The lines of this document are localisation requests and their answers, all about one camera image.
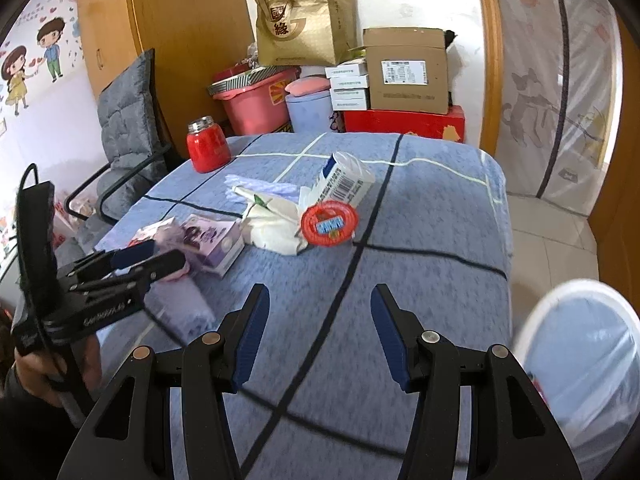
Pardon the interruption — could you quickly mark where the strawberry milk carton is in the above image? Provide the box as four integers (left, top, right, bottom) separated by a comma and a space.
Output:
128, 217, 179, 247

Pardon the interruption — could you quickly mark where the purple foam fruit net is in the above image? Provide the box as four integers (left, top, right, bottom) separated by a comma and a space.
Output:
145, 218, 217, 344

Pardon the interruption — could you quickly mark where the purple grape milk carton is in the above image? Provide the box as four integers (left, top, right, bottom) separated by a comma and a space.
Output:
180, 214, 244, 278

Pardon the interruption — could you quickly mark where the white blue milk carton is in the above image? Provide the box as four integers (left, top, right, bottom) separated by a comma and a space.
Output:
307, 152, 375, 208

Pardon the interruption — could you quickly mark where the white trash bin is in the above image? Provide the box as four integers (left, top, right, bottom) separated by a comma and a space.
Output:
512, 278, 639, 479

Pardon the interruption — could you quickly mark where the person's left hand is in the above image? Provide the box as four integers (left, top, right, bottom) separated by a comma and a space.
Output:
14, 335, 102, 408

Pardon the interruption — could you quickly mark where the purple foam net rear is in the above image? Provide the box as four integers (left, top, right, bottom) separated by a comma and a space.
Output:
224, 174, 300, 204

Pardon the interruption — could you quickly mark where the red thermos jar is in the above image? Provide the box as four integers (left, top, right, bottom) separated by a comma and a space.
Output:
186, 116, 231, 174

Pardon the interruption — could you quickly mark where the grey cushioned chair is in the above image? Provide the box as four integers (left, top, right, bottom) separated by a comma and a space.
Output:
55, 49, 170, 266

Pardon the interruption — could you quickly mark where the pink plastic bucket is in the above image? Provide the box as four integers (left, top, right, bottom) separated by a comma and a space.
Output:
207, 66, 299, 136

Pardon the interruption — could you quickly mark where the lavender bucket pink lid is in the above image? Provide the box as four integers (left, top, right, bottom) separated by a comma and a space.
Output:
285, 76, 333, 133

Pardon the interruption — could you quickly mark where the blue checked tablecloth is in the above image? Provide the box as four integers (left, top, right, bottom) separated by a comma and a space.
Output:
100, 133, 512, 479

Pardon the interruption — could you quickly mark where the wooden door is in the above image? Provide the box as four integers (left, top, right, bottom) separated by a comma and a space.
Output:
588, 21, 640, 304

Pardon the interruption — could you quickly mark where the wooden wardrobe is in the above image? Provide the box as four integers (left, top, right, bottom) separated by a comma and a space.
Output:
77, 0, 254, 156

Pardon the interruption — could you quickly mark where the stack of white boxes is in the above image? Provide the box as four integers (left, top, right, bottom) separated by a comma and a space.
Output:
326, 58, 370, 112

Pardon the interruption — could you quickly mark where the gold paper shopping bag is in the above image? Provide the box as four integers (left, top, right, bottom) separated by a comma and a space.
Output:
254, 0, 357, 66

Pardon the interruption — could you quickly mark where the brown cardboard box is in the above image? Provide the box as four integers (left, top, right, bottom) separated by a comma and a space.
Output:
362, 27, 449, 115

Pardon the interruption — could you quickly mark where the red gift box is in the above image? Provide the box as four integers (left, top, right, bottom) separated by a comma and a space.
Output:
343, 105, 465, 143

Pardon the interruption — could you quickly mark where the cartoon screen door curtain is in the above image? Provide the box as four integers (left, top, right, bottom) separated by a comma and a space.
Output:
496, 0, 622, 217

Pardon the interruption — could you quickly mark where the cartoon couple wall sticker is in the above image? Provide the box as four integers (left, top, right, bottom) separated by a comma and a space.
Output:
1, 16, 65, 116

